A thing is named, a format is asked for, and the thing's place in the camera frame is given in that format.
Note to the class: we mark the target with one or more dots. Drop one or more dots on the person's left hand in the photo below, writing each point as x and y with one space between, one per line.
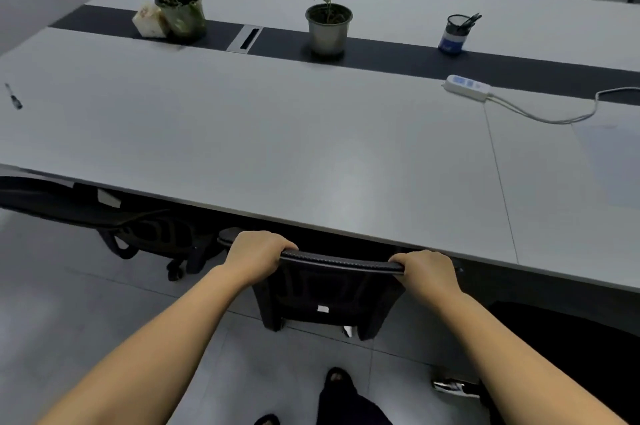
255 257

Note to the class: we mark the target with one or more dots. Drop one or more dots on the person's dark trouser leg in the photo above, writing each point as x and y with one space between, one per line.
347 404

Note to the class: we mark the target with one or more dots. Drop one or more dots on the person's left forearm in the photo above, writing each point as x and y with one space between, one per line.
150 349

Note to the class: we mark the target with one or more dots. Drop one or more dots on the person's left fingers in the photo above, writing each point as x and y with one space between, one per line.
287 245

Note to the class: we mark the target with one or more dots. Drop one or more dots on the white power strip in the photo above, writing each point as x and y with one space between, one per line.
467 87

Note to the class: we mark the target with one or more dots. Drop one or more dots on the black mesh office chair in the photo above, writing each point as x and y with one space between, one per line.
325 294
125 224

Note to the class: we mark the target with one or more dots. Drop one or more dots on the black mesh pen holder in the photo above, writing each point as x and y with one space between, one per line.
454 35

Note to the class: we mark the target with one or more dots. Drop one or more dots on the black shoe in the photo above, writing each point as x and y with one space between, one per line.
337 374
267 420

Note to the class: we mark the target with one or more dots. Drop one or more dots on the leafy plant in green pot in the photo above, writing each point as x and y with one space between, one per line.
182 9

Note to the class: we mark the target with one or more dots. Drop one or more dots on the white tissue pack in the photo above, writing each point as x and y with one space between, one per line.
149 20

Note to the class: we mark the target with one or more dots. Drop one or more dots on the person's right fingers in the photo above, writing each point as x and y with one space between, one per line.
400 262

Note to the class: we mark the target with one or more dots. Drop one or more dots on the person's right hand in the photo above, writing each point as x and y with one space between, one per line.
430 275

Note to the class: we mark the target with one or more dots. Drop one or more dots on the seedling in grey metal pot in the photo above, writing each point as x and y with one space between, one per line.
328 29

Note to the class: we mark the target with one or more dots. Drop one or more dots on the person's right forearm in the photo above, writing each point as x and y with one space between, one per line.
510 364

